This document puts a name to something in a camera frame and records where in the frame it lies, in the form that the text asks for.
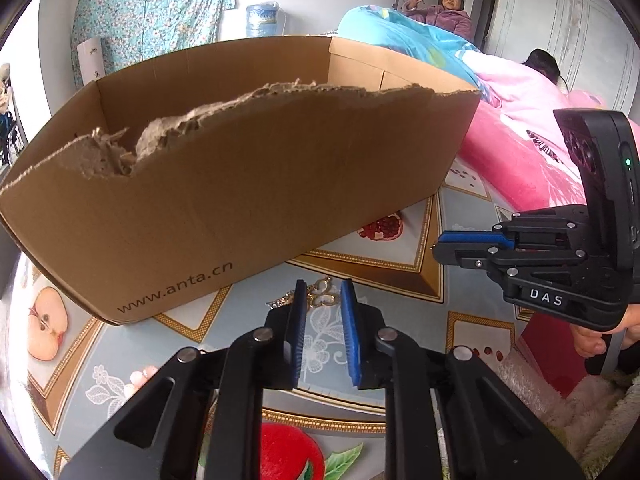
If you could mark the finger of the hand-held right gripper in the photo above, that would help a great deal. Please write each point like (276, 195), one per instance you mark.
(475, 238)
(465, 256)

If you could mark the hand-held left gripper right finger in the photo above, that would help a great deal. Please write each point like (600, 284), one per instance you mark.
(350, 340)

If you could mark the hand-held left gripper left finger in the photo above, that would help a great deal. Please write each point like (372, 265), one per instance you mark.
(299, 340)

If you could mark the brown cardboard box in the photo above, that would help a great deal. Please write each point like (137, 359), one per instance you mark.
(225, 185)

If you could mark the person's right forearm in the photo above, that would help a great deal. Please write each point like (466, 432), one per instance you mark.
(575, 410)

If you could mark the person's right hand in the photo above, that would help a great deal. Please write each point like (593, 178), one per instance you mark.
(592, 346)

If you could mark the fruit print tablecloth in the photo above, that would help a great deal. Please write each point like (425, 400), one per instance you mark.
(450, 220)

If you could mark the pink blanket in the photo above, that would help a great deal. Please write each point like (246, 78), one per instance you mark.
(520, 160)

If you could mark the white wardrobe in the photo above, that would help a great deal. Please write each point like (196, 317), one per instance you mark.
(560, 10)

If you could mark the light blue blanket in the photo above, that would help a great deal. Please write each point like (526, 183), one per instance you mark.
(415, 45)

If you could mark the blue water jug with label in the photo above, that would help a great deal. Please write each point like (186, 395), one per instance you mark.
(262, 21)

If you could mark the white rolled board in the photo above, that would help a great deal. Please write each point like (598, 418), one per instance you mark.
(90, 60)

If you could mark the floral curtain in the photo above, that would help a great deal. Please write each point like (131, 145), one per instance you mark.
(150, 10)

